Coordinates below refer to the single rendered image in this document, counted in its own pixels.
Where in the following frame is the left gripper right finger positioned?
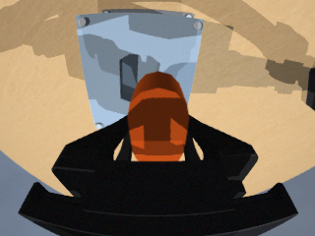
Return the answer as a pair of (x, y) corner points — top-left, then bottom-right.
(184, 115), (259, 183)

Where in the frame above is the light blue metal plate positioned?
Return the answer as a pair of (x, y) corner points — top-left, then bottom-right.
(76, 13), (204, 129)

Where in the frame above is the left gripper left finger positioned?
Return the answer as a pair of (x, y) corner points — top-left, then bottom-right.
(59, 115), (132, 160)

